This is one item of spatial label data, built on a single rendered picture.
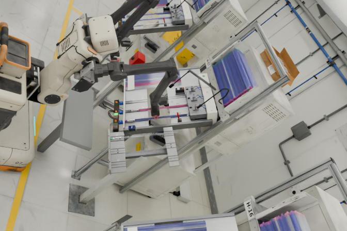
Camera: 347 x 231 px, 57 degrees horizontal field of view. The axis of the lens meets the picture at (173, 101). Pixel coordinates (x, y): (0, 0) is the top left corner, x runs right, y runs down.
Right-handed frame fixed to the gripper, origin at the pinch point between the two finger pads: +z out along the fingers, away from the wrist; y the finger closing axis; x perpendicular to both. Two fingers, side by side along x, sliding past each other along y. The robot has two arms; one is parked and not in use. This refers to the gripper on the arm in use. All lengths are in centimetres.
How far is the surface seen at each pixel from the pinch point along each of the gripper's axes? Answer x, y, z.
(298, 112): -164, 67, 92
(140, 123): 12.7, -3.7, 0.8
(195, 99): -33.8, 10.8, -5.9
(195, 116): -31.5, -5.8, -3.6
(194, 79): -37, 43, 1
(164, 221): -1, -87, 0
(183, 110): -23.1, 5.7, 0.9
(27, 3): 141, 186, -15
